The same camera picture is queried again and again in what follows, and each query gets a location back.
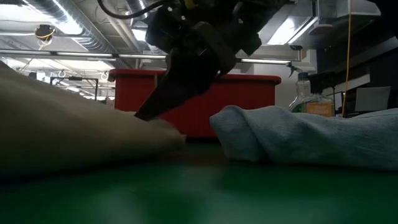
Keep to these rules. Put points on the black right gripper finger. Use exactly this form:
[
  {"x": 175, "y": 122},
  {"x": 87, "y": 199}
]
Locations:
[{"x": 186, "y": 77}]

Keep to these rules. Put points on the beige garment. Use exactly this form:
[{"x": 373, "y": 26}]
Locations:
[{"x": 62, "y": 130}]

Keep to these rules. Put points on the light blue denim jeans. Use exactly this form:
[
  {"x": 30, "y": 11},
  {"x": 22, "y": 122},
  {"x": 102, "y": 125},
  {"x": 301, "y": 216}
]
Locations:
[{"x": 311, "y": 140}]

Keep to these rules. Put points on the red plastic laundry basket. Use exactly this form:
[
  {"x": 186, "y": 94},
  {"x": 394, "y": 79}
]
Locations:
[{"x": 242, "y": 93}]

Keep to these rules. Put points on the long LED light bar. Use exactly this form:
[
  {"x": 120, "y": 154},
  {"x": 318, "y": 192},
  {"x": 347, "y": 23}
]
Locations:
[{"x": 84, "y": 54}]

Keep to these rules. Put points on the green table mat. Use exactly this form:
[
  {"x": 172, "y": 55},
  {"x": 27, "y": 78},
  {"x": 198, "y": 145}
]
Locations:
[{"x": 217, "y": 196}]

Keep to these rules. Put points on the spray bottle with orange label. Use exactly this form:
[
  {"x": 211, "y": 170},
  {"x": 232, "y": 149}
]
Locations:
[{"x": 317, "y": 105}]

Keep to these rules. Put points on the yellow black ceiling device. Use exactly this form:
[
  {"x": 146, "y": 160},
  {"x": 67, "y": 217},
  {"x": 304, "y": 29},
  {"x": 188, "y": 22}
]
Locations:
[{"x": 45, "y": 32}]

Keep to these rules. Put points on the white board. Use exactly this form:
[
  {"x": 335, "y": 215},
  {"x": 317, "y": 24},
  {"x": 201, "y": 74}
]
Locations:
[{"x": 373, "y": 99}]

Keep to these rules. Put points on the round silver ventilation duct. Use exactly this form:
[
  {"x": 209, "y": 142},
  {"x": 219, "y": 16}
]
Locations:
[{"x": 135, "y": 6}]

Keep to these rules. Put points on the long corrugated silver duct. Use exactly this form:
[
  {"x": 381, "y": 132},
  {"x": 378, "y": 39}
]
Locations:
[{"x": 87, "y": 37}]

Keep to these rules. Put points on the black metal stand frame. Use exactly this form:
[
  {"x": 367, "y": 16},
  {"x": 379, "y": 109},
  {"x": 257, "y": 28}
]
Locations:
[{"x": 74, "y": 78}]

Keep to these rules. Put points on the black metal table frame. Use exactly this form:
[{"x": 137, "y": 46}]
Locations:
[{"x": 321, "y": 81}]

